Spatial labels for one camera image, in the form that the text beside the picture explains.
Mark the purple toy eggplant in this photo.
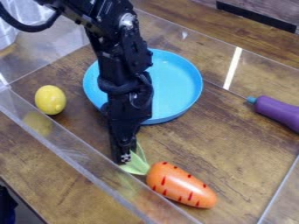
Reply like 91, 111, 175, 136
247, 95, 299, 133

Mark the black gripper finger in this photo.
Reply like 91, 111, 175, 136
109, 136, 136, 165

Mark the yellow toy lemon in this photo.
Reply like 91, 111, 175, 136
34, 85, 67, 115

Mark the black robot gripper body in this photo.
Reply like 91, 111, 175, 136
99, 78, 155, 147

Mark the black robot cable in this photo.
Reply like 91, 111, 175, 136
0, 0, 63, 33

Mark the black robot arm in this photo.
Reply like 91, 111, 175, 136
34, 0, 155, 164

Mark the orange toy carrot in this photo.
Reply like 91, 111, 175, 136
120, 144, 217, 209

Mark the blue plastic plate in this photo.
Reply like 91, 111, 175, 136
81, 48, 204, 126

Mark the clear acrylic barrier wall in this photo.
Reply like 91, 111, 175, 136
0, 86, 201, 224

